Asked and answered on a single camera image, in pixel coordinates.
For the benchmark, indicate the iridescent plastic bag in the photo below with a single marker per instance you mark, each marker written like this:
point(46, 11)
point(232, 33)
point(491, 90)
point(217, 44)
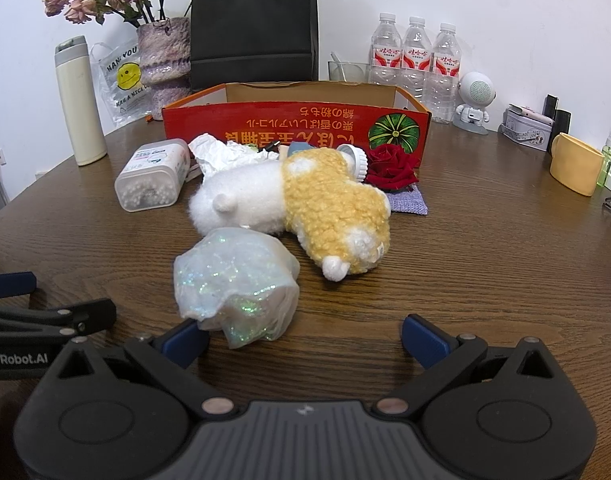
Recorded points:
point(235, 280)

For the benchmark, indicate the purple cloth pouch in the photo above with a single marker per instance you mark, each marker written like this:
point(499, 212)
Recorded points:
point(410, 202)

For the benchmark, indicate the white thermos bottle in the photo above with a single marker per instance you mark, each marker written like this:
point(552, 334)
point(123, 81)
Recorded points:
point(80, 110)

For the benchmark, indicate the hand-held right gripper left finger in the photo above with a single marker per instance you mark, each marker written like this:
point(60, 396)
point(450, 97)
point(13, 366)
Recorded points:
point(188, 342)

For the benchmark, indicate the metal spoon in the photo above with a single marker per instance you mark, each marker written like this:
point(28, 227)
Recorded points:
point(337, 62)

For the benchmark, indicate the brown wooden desktop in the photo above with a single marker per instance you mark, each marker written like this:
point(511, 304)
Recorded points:
point(485, 270)

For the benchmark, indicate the white robot figurine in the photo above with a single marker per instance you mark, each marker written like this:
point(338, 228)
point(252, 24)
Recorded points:
point(475, 90)

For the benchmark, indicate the grey printed tin box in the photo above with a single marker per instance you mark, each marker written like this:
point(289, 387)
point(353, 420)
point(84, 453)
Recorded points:
point(525, 135)

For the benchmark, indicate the yellow mug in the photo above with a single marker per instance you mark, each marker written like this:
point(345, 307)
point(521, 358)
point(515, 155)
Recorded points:
point(578, 165)

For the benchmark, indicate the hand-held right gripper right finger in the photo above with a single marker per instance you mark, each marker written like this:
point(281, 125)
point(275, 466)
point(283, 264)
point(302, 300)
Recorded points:
point(425, 337)

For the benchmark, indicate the red artificial rose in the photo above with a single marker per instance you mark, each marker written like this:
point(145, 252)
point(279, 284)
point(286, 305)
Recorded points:
point(393, 167)

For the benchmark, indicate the white and yellow plush toy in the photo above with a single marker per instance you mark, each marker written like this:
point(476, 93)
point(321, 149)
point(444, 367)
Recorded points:
point(325, 200)

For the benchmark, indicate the clear glass cup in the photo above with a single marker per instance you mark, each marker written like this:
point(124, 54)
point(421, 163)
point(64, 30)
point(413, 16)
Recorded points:
point(355, 72)

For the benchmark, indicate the blue white small packet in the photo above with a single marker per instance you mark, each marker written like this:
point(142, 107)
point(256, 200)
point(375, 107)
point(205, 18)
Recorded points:
point(300, 147)

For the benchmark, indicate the clear smiley plastic bag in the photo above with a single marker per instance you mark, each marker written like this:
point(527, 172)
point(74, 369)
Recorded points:
point(125, 90)

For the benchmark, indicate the black plastic stand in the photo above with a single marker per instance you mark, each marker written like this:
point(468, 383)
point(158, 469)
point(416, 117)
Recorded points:
point(563, 120)

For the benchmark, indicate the clear water bottle red label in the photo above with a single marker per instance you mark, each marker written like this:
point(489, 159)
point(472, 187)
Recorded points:
point(445, 65)
point(385, 55)
point(416, 57)

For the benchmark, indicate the black paper bag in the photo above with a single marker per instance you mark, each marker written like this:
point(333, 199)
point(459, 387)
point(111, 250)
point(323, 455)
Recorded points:
point(255, 20)

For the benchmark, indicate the pink fuzzy vase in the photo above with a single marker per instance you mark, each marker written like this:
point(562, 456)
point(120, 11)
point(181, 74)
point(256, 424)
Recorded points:
point(165, 60)

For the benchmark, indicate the pink white small case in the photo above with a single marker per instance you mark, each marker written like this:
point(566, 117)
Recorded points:
point(528, 112)

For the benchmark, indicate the small dark metal object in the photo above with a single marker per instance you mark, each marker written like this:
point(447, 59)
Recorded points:
point(273, 146)

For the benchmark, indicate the red cardboard box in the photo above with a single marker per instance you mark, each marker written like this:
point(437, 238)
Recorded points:
point(265, 120)

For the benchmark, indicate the white tissue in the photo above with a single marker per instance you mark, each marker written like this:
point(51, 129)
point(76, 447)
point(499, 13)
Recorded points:
point(220, 155)

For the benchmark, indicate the green spray bottle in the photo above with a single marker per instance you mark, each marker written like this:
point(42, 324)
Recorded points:
point(608, 160)

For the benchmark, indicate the white jar with ribbed cap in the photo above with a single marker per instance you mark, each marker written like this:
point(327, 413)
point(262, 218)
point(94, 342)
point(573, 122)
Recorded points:
point(358, 160)

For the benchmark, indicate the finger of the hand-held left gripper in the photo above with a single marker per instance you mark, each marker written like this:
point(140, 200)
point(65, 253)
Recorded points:
point(10, 285)
point(60, 320)

